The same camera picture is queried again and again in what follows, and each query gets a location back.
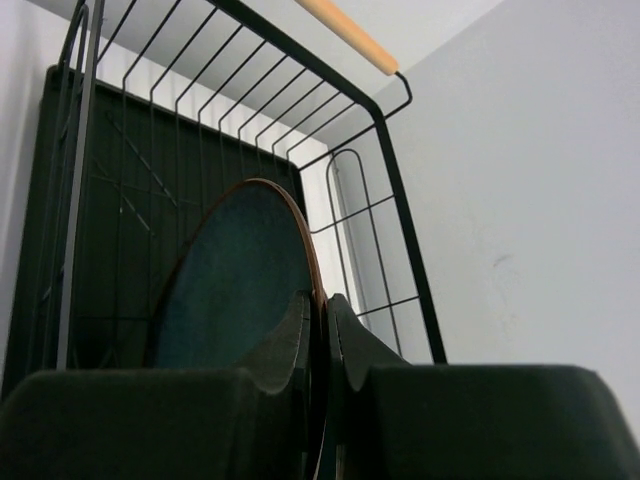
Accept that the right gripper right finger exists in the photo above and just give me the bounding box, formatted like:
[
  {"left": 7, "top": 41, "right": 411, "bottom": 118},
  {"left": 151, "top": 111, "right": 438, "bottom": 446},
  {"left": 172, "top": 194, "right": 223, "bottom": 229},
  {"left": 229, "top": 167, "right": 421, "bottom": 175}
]
[{"left": 327, "top": 295, "right": 639, "bottom": 479}]

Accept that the left wooden rack handle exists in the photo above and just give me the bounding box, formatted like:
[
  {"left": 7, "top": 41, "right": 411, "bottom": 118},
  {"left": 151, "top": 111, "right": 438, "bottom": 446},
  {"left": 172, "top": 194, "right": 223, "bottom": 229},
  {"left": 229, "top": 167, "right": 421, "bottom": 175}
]
[{"left": 296, "top": 0, "right": 399, "bottom": 76}]

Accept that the black wire dish rack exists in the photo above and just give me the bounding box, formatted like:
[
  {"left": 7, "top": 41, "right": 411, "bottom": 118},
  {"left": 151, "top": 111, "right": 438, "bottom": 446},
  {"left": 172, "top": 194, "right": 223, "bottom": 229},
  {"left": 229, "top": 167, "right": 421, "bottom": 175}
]
[{"left": 1, "top": 1, "right": 447, "bottom": 395}]

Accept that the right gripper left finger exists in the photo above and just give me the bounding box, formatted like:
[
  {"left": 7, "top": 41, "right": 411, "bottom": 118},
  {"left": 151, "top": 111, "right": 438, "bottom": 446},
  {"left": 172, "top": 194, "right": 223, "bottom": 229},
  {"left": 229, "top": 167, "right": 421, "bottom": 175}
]
[{"left": 1, "top": 292, "right": 311, "bottom": 479}]

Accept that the teal plate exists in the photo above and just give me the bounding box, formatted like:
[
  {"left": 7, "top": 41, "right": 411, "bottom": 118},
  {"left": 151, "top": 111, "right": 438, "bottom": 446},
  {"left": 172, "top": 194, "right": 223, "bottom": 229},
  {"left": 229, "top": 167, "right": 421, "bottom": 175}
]
[{"left": 147, "top": 178, "right": 328, "bottom": 479}]

